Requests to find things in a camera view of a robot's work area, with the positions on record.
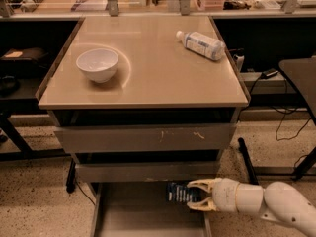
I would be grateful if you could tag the black cabinet caster leg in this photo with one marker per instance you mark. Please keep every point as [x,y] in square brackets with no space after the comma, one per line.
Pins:
[70,182]

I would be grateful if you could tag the open bottom drawer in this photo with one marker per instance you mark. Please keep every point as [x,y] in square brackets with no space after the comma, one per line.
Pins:
[140,209]

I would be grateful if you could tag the black power adapter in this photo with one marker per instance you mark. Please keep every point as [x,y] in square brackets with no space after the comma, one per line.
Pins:
[269,73]

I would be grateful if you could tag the grey drawer cabinet with counter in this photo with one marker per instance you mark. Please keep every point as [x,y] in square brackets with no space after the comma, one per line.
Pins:
[158,82]

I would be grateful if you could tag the white ceramic bowl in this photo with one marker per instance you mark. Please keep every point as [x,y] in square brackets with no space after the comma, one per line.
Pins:
[98,65]

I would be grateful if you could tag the dark blue rxbar wrapper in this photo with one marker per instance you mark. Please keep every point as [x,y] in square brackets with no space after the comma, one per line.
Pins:
[178,192]

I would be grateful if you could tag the middle drawer front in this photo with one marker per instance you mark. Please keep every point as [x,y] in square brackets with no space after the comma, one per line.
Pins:
[146,172]

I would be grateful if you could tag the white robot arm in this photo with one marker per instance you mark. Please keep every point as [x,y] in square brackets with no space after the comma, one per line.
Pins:
[278,202]

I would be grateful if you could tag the black table leg base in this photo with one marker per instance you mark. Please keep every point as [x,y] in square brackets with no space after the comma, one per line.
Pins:
[250,169]

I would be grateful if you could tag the top drawer front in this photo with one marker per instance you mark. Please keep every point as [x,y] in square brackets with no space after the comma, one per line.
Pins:
[145,138]

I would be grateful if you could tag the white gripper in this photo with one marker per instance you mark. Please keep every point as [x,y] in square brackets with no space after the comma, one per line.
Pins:
[224,195]

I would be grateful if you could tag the clear plastic water bottle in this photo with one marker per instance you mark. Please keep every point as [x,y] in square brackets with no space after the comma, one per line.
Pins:
[201,44]

